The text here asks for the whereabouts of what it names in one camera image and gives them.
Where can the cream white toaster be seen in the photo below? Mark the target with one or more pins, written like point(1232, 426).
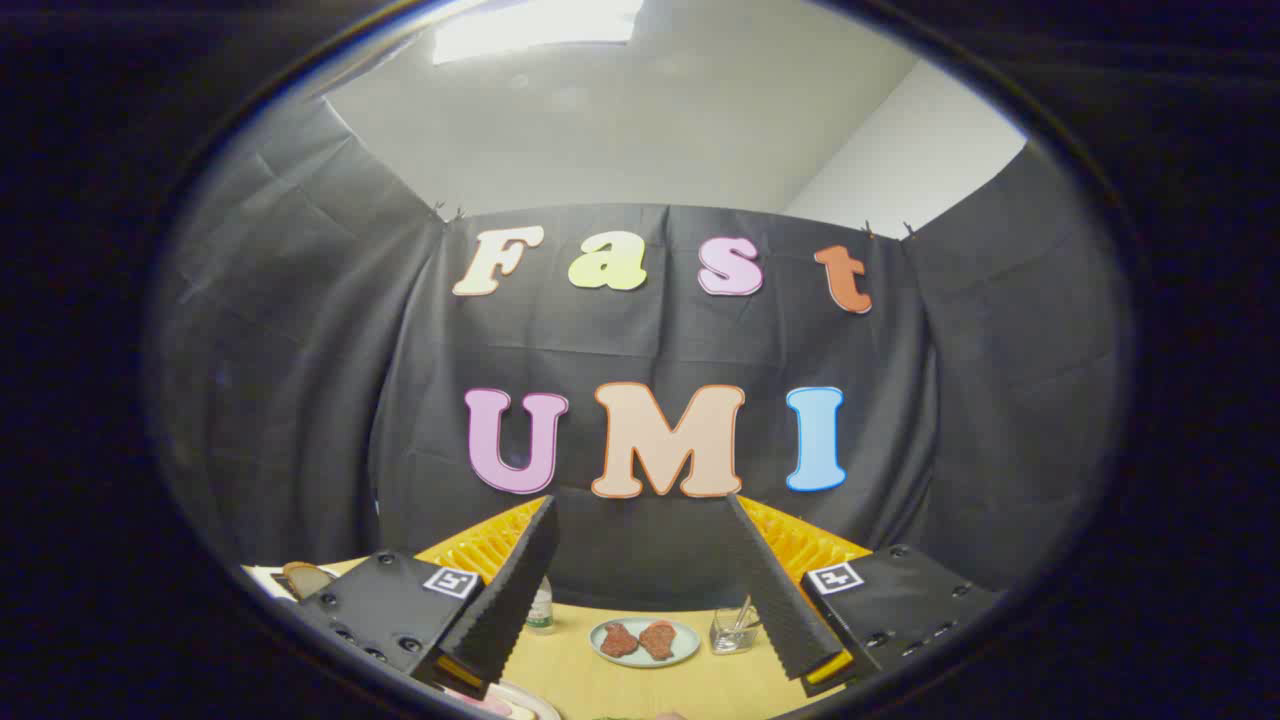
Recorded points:
point(262, 582)

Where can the plain bread slice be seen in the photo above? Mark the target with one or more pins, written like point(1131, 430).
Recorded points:
point(306, 577)

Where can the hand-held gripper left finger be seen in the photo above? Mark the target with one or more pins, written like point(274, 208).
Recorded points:
point(510, 590)

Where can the brown meat piece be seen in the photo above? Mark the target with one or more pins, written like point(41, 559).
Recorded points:
point(619, 640)

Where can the clear plastic water bottle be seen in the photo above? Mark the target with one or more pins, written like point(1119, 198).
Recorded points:
point(540, 610)

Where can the black backdrop cloth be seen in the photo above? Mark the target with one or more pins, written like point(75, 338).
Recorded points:
point(300, 400)

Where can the light wooden stick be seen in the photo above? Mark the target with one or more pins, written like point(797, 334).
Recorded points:
point(746, 612)

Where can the ceiling light panel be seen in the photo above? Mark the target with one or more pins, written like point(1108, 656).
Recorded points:
point(530, 25)

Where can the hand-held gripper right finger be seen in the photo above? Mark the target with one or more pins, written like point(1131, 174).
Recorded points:
point(775, 590)

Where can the pale green round plate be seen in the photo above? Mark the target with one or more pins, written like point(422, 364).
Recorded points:
point(645, 655)

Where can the brown meat piece reddish edge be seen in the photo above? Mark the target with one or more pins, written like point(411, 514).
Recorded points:
point(658, 639)

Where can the large beige round plate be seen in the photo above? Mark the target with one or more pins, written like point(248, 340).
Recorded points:
point(535, 703)

